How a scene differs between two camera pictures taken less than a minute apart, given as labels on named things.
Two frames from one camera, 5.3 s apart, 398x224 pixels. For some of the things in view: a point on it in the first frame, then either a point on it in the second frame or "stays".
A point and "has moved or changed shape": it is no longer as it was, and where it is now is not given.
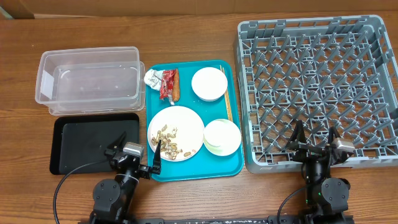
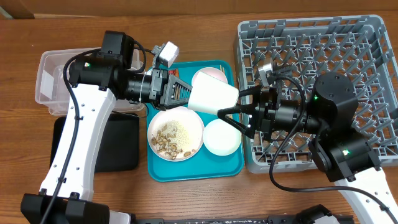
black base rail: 271,219 stays
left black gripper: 145,172 to 161,94
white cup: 209,83 has moved or changed shape
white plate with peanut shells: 180,130 stays
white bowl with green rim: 222,137 stays
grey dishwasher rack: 328,73 stays
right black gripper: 306,150 to 262,98
